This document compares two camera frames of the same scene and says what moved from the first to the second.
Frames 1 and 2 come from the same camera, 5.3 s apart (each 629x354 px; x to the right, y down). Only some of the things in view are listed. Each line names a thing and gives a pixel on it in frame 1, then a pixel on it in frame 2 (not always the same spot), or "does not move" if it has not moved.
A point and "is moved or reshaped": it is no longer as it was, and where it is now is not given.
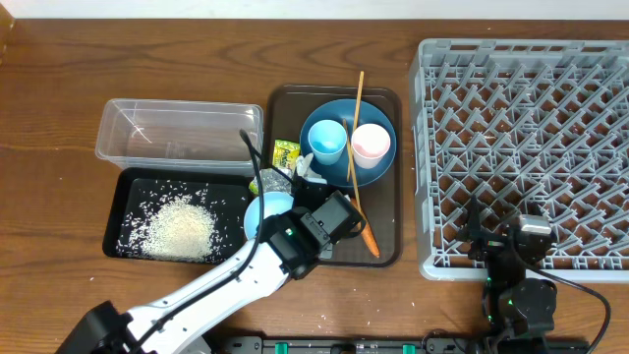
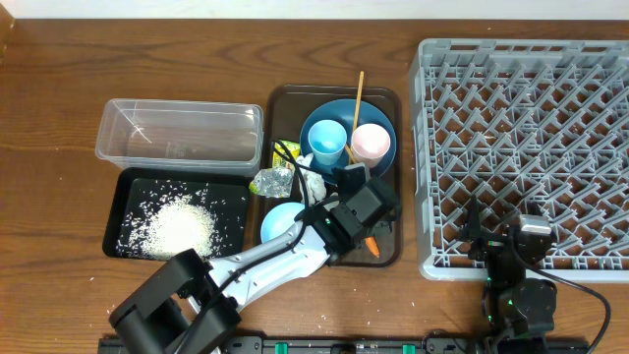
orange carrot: [367, 233] does not move
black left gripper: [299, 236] to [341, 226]
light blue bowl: [266, 204] is moved or reshaped
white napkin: [303, 169] does not move
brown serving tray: [379, 200] does not move
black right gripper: [473, 230] does not move
